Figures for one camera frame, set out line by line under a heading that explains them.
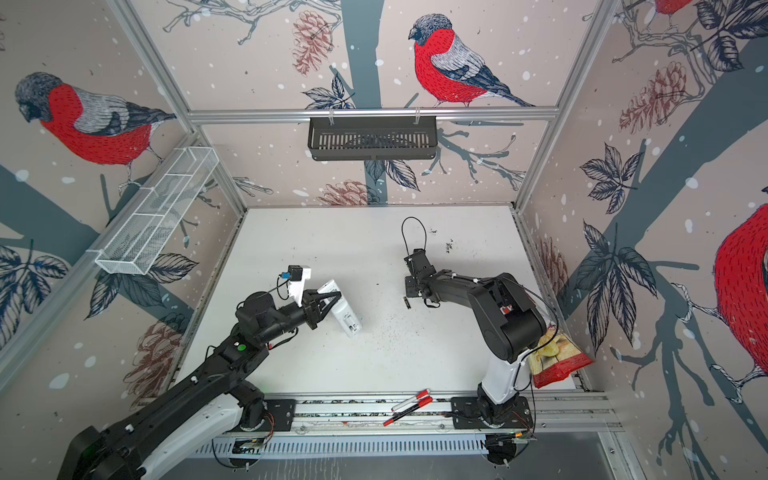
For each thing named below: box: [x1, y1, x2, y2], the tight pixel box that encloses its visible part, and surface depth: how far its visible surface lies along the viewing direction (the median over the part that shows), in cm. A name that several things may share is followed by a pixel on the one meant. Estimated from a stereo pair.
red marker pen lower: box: [383, 396, 434, 426], surface depth 77 cm
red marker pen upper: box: [391, 388, 431, 412], surface depth 78 cm
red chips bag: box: [528, 325, 593, 389], surface depth 80 cm
